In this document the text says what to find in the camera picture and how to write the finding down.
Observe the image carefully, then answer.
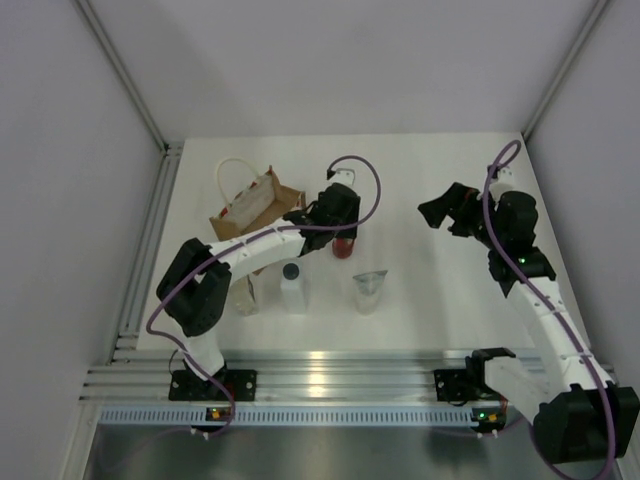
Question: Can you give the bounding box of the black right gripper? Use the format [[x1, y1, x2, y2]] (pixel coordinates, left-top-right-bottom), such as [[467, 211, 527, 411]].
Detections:
[[418, 183, 505, 251]]

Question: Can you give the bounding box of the red cap dish soap bottle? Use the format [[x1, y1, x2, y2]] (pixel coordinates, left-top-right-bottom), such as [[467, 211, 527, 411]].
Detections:
[[332, 238, 356, 260]]

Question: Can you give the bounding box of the white bottle dark cap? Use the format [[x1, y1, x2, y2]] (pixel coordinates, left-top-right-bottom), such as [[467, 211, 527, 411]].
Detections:
[[280, 262, 309, 315]]

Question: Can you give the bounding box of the silver refill pouch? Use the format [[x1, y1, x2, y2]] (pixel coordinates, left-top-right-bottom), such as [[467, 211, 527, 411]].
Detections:
[[352, 270, 388, 315]]

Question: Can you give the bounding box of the clear bottle dark cap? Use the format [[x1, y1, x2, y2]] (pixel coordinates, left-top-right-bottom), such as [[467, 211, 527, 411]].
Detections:
[[230, 275, 259, 316]]

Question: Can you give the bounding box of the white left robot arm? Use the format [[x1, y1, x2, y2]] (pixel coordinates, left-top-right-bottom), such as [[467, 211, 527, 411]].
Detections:
[[156, 168, 360, 400]]

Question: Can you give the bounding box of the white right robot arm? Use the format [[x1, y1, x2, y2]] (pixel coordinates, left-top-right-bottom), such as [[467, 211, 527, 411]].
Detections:
[[418, 173, 639, 465]]

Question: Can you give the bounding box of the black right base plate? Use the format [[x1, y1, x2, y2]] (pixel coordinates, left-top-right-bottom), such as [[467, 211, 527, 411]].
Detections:
[[433, 369, 480, 406]]

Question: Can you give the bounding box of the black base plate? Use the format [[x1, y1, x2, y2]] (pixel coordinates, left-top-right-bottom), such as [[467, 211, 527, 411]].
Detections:
[[168, 369, 258, 402], [433, 369, 480, 406]]

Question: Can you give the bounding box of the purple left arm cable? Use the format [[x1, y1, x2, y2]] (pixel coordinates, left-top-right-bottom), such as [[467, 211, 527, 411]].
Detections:
[[145, 154, 384, 441]]

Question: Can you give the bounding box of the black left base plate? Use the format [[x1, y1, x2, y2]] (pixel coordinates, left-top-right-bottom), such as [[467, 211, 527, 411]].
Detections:
[[168, 369, 258, 402]]

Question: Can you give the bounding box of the aluminium mounting rail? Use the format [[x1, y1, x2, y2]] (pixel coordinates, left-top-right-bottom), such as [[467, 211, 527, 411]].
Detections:
[[80, 349, 470, 404]]

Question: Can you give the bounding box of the white slotted cable duct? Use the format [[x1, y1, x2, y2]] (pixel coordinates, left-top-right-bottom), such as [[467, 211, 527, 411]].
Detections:
[[99, 406, 501, 427]]

